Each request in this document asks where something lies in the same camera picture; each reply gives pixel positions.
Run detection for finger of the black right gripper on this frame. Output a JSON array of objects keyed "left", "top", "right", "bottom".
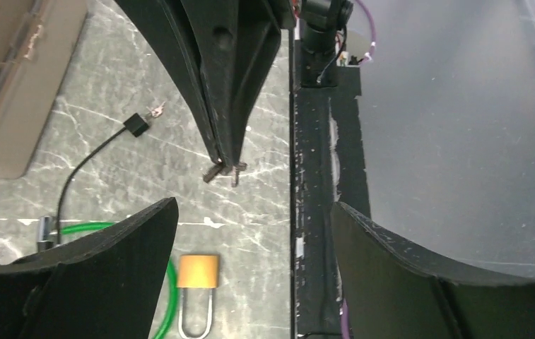
[
  {"left": 116, "top": 0, "right": 220, "bottom": 163},
  {"left": 182, "top": 1, "right": 295, "bottom": 167}
]

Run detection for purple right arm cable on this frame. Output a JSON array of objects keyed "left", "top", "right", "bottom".
[{"left": 353, "top": 0, "right": 378, "bottom": 64}]

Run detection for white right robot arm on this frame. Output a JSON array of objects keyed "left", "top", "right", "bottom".
[{"left": 119, "top": 1, "right": 353, "bottom": 169}]

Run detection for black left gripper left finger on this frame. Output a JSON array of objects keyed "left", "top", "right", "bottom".
[{"left": 0, "top": 198, "right": 179, "bottom": 338}]

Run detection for brass padlock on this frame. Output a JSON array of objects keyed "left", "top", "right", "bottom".
[{"left": 177, "top": 254, "right": 220, "bottom": 339}]

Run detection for green cable lock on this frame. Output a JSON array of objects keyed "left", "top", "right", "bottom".
[{"left": 36, "top": 216, "right": 179, "bottom": 339}]

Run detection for silver cable lock keys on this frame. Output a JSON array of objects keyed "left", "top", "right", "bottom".
[{"left": 202, "top": 162, "right": 248, "bottom": 188}]

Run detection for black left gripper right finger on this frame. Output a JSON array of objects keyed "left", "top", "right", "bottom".
[{"left": 331, "top": 202, "right": 535, "bottom": 338}]

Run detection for brown plastic toolbox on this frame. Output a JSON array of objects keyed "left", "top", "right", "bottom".
[{"left": 0, "top": 0, "right": 88, "bottom": 179}]

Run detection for black cable padlock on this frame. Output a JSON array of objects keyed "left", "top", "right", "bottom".
[{"left": 54, "top": 113, "right": 151, "bottom": 244}]

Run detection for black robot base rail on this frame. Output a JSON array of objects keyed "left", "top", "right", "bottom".
[{"left": 289, "top": 32, "right": 369, "bottom": 338}]

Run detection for silver key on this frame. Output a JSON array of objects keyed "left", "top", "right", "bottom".
[{"left": 146, "top": 102, "right": 165, "bottom": 119}]

